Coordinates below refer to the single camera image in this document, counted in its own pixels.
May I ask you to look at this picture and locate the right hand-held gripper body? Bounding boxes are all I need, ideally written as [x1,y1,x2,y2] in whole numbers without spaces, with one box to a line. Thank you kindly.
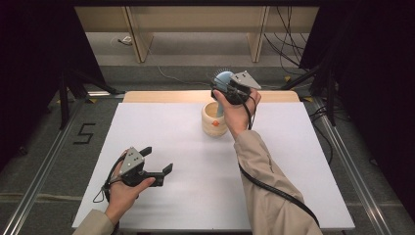
[209,70,262,106]

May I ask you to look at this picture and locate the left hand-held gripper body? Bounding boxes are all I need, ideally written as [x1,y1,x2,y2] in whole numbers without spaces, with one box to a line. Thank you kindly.
[109,146,165,188]

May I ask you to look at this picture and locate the light blue hairbrush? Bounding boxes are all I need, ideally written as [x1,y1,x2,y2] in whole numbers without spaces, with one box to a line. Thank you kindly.
[208,69,235,118]

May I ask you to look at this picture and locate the cream ribbed cup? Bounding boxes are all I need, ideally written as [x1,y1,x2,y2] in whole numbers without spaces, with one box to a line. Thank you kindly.
[201,101,230,137]

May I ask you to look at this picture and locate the person's right hand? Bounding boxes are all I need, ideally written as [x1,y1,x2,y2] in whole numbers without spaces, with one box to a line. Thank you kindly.
[213,87,262,140]

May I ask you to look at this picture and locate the person's left hand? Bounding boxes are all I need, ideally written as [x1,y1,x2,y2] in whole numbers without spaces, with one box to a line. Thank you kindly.
[104,153,157,227]

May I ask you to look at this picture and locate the white table mat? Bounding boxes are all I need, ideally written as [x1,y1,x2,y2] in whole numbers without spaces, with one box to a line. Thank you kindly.
[71,102,356,231]

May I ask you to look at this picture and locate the light wooden table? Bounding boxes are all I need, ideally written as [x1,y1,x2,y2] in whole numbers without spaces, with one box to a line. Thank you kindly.
[122,90,300,104]

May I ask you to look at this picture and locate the beige wooden desk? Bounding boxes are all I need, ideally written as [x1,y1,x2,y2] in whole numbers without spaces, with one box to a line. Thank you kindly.
[74,5,320,64]

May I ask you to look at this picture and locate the black metal stand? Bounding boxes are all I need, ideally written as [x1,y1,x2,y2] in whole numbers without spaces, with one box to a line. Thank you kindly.
[280,63,338,127]
[58,67,125,130]

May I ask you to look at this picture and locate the floor socket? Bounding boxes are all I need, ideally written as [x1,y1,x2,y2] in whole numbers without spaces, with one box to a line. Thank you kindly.
[116,34,134,47]

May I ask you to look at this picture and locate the black curtain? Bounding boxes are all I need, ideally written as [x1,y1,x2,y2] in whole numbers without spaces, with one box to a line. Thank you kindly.
[0,0,108,170]
[298,0,415,223]

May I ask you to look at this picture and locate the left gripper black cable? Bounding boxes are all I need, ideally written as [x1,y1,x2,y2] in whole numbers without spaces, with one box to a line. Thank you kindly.
[92,155,127,204]

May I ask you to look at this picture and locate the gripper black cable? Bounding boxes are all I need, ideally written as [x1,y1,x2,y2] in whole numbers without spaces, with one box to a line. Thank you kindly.
[92,155,127,204]
[237,92,321,228]

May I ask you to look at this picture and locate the black cable bundle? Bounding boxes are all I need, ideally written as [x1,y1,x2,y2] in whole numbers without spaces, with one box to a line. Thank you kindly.
[263,5,315,76]

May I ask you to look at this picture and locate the black floor cables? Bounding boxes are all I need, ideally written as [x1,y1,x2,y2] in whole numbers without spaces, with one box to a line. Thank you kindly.
[307,103,351,165]

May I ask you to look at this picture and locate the metal floor rail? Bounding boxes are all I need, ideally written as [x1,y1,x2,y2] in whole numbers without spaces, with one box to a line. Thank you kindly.
[1,97,86,235]
[311,97,394,235]

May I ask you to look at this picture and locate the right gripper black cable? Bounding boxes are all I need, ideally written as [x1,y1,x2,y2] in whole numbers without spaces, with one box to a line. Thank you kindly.
[237,92,321,228]

